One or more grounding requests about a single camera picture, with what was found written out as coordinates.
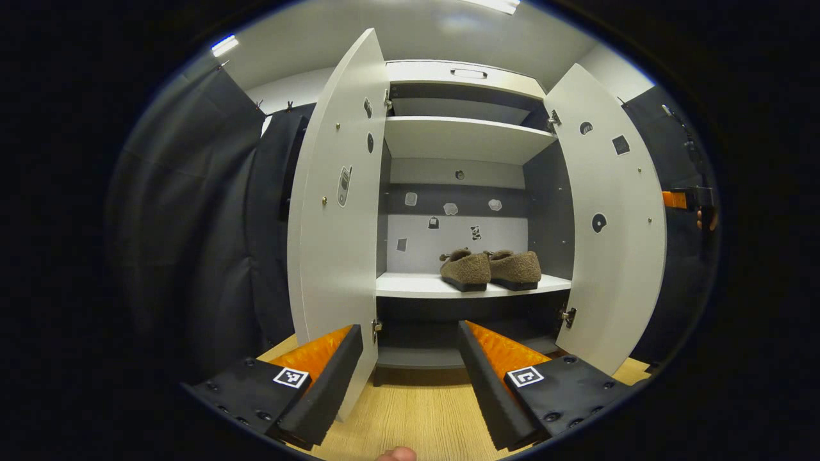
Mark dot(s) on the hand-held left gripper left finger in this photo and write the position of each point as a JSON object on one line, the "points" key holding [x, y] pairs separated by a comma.
{"points": [[333, 384]]}

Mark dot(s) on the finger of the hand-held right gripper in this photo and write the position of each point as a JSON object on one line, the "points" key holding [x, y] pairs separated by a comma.
{"points": [[674, 200]]}

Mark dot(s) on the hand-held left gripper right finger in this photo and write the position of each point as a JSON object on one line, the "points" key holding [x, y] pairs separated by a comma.
{"points": [[490, 397]]}

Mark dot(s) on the white cabinet door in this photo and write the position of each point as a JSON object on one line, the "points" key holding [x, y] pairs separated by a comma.
{"points": [[615, 275], [333, 256]]}

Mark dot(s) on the white shoe cabinet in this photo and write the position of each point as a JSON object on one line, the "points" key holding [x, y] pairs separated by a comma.
{"points": [[416, 285]]}

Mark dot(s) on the brown fuzzy shoe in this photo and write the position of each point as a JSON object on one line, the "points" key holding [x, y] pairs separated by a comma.
{"points": [[466, 269], [516, 269]]}

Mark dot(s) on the metal door hinge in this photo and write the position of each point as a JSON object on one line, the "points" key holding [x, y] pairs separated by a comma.
{"points": [[553, 119], [376, 329], [387, 102], [567, 315]]}

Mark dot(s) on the black backdrop cloth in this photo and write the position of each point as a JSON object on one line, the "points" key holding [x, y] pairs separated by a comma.
{"points": [[192, 224], [679, 288]]}

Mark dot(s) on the ceiling light panel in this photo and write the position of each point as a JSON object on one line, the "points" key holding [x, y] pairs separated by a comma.
{"points": [[493, 5], [225, 45]]}

